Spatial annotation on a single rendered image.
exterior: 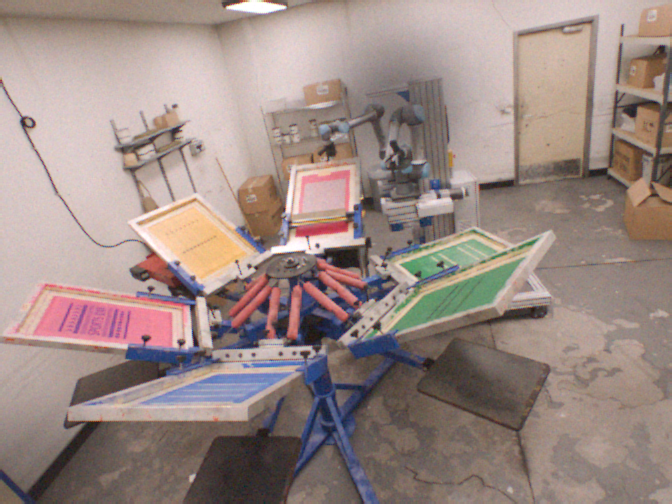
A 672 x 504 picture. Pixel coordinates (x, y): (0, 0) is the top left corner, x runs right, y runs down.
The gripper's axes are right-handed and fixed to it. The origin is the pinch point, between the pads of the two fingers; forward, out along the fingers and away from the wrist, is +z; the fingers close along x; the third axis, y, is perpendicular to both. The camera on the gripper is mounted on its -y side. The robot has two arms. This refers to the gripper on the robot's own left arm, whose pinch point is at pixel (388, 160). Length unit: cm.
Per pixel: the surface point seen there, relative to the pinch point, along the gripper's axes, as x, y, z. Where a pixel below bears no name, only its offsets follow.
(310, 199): 82, 22, -20
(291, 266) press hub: 39, 30, 78
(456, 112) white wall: 54, 39, -395
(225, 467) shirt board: 25, 69, 176
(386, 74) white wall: 132, -40, -368
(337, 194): 61, 24, -28
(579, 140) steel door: -94, 128, -449
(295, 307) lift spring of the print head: 29, 44, 99
